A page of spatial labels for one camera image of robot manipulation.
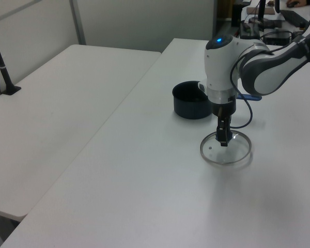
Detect dark blue saucepan blue handle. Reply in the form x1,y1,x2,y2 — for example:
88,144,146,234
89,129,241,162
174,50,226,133
172,81,262,120

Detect tall black background case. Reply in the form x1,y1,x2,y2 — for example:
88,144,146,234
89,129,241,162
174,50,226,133
231,3,243,27

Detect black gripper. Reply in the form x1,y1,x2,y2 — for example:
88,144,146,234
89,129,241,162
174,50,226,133
210,96,236,148

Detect brown flat pad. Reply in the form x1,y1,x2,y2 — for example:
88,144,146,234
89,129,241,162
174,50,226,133
247,6,275,16

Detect black camera stand flat base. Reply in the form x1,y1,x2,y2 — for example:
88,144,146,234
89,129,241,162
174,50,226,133
0,22,22,96

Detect glass lid blue knob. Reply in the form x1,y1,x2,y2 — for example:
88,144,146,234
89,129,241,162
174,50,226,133
199,130,253,165

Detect dark box behind table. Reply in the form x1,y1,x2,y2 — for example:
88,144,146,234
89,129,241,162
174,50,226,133
239,21,259,40

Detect black electronics box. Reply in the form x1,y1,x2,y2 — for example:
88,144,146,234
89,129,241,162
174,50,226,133
263,30,292,46

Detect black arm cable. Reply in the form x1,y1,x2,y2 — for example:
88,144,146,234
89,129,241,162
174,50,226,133
229,42,276,129

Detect black monitor stand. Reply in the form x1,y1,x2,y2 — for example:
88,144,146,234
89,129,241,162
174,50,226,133
249,0,283,29

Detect black keyboard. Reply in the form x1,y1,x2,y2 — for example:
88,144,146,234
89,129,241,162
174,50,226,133
280,9,310,27

